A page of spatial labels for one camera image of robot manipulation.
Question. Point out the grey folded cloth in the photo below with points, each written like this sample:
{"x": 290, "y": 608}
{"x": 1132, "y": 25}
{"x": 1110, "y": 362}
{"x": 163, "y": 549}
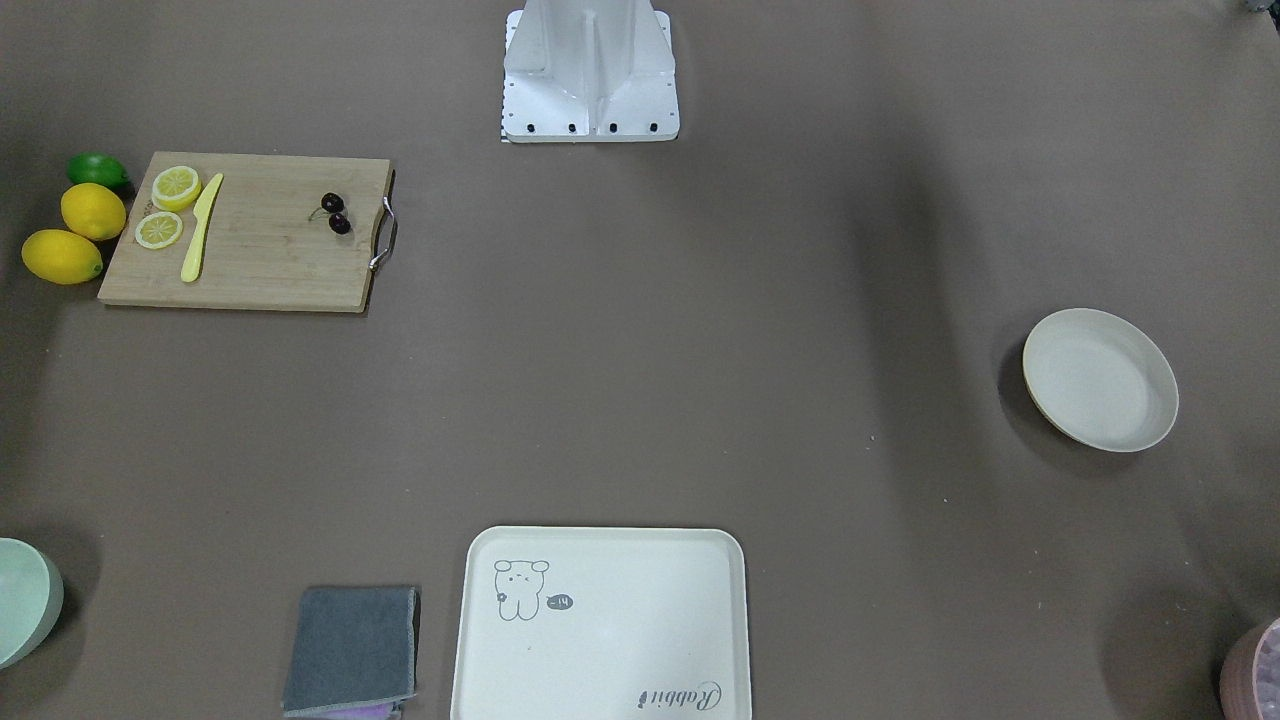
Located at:
{"x": 354, "y": 645}

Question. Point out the yellow plastic knife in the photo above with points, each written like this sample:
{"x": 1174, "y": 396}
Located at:
{"x": 193, "y": 261}

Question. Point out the mint green bowl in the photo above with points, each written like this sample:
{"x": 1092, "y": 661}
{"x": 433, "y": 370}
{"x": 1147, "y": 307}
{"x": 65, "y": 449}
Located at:
{"x": 32, "y": 593}

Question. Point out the yellow lemon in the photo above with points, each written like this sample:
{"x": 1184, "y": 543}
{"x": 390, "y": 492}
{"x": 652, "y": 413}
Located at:
{"x": 93, "y": 211}
{"x": 62, "y": 257}

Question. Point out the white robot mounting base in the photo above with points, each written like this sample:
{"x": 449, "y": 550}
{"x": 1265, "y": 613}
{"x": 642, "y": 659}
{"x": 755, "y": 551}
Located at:
{"x": 589, "y": 72}

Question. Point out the yellow lemon lower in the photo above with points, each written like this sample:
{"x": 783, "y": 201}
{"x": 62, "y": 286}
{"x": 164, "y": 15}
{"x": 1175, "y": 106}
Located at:
{"x": 62, "y": 257}

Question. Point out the lemon slice lower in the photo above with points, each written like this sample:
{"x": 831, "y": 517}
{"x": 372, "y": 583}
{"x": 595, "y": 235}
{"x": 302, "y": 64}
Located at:
{"x": 159, "y": 230}

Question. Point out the dark red cherry pair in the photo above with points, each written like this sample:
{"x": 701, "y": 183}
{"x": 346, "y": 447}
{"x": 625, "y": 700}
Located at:
{"x": 332, "y": 208}

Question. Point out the purple cloth under grey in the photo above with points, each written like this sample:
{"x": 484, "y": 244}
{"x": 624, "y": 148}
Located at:
{"x": 382, "y": 710}

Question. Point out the yellow lemon upper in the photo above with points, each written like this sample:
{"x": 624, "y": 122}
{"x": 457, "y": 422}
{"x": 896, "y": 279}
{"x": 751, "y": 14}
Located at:
{"x": 93, "y": 211}

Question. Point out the pink bowl with ice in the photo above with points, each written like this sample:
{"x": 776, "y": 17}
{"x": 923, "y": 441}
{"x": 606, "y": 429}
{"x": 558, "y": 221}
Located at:
{"x": 1249, "y": 679}

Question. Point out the cream rabbit tray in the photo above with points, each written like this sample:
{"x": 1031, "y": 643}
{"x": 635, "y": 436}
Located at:
{"x": 603, "y": 623}

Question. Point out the lemon slice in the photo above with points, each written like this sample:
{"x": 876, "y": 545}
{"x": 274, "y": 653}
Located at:
{"x": 159, "y": 230}
{"x": 176, "y": 188}

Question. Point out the green lime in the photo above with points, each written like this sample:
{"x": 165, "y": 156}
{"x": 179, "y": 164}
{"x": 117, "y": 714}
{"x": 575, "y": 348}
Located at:
{"x": 97, "y": 168}

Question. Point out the lemon slice upper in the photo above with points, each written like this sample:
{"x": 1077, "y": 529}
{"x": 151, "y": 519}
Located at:
{"x": 176, "y": 188}

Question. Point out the cream round plate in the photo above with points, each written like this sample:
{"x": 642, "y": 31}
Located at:
{"x": 1100, "y": 380}

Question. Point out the wooden cutting board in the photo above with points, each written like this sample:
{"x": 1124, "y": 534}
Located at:
{"x": 261, "y": 252}

